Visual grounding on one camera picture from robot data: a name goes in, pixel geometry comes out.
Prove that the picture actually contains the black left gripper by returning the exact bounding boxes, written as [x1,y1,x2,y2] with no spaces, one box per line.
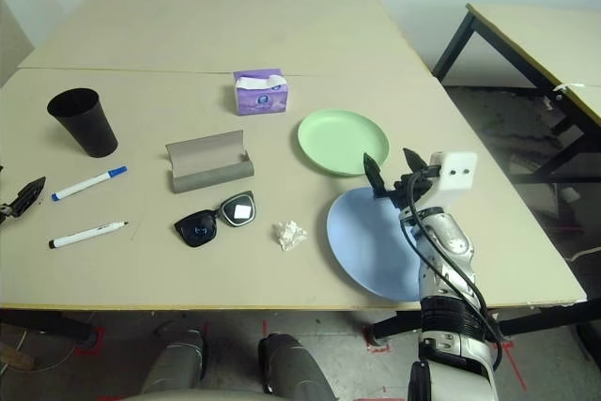
[0,177,48,227]

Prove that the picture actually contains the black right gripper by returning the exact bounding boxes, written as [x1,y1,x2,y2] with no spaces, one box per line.
[363,147,440,212]

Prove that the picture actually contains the white marker black tip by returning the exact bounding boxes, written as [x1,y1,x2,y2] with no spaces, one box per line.
[48,220,131,251]

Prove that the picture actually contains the blue plate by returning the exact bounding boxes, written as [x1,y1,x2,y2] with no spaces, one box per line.
[326,187,424,302]

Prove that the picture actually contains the white tissue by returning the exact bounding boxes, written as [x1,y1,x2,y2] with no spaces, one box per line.
[272,220,309,252]

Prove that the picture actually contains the black sunglasses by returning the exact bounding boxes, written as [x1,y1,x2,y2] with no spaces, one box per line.
[174,190,257,249]

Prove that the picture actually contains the grey glasses case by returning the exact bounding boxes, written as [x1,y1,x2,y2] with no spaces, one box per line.
[165,130,255,194]

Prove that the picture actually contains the white marker blue cap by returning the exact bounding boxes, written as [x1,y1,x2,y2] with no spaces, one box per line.
[51,165,129,203]

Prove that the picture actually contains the green plate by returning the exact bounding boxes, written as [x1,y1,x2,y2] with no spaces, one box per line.
[296,108,391,178]

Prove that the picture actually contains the black plastic cup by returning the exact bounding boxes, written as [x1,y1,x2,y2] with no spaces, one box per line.
[46,87,119,160]

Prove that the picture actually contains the purple tissue box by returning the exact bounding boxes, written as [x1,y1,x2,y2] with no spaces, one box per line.
[233,68,287,116]

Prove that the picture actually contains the brown wooden block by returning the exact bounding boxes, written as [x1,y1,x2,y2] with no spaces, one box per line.
[0,343,37,372]

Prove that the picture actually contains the grey robot right leg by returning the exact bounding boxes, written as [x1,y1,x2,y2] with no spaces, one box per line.
[257,332,337,401]

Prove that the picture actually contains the grey robot leg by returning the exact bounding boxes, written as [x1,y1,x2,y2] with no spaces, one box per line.
[257,332,337,401]
[140,328,208,395]

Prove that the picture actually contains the grey robot left leg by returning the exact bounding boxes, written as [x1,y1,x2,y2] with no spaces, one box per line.
[140,328,208,395]

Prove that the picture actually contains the beige robot torso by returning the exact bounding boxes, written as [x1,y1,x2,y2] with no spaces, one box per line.
[126,386,269,401]

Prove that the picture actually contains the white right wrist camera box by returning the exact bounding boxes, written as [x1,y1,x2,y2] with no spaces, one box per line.
[429,150,479,208]

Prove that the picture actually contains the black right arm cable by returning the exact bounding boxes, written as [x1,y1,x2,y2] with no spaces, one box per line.
[406,163,503,369]

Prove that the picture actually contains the beige side table black frame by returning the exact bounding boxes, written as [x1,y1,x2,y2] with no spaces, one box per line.
[509,84,601,186]
[431,2,601,139]

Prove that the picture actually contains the white floor cable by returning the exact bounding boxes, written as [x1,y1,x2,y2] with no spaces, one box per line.
[566,244,601,262]

